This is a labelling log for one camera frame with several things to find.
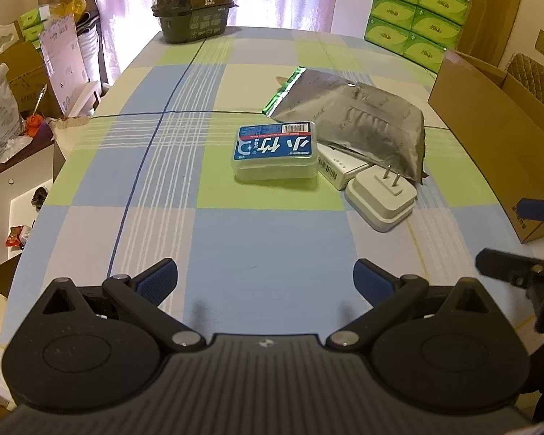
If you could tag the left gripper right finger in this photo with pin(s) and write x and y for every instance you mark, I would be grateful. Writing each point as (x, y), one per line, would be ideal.
(390, 297)

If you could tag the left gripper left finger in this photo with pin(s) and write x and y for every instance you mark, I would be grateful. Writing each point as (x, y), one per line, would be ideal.
(137, 300)

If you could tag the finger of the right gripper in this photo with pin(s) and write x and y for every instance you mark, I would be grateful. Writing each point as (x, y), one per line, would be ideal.
(531, 209)
(516, 270)

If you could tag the white power adapter plug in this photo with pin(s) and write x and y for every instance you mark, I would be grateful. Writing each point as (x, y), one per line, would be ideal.
(384, 199)

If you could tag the small white medicine box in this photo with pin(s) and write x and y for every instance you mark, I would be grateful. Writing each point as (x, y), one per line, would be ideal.
(338, 167)

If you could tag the silver foil pouch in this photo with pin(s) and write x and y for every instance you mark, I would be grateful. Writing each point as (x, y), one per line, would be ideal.
(365, 121)

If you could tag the blue label clear plastic box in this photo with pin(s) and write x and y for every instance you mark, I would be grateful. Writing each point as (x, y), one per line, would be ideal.
(278, 151)

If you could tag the brown cardboard box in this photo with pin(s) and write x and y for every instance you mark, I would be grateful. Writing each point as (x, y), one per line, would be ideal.
(501, 126)
(27, 75)

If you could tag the checkered blue green tablecloth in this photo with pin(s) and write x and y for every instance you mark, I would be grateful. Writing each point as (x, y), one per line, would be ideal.
(154, 176)

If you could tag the quilted brown chair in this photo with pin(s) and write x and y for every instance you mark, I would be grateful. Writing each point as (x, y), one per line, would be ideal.
(528, 72)

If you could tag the crinkled white plastic bag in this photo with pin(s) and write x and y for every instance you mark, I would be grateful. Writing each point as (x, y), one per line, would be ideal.
(11, 125)

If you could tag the wooden door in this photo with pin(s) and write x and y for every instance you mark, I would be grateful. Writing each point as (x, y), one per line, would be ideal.
(476, 4)

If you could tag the stack of green tissue boxes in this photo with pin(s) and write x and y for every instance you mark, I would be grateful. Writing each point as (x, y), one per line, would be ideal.
(421, 31)

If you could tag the brown cardboard box left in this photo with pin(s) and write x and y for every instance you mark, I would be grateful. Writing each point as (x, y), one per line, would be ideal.
(27, 75)

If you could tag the pink white cardboard box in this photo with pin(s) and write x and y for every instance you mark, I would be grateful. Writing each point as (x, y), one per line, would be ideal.
(74, 90)

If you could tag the dark green instant noodle bowl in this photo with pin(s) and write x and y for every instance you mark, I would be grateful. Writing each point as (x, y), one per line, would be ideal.
(184, 21)

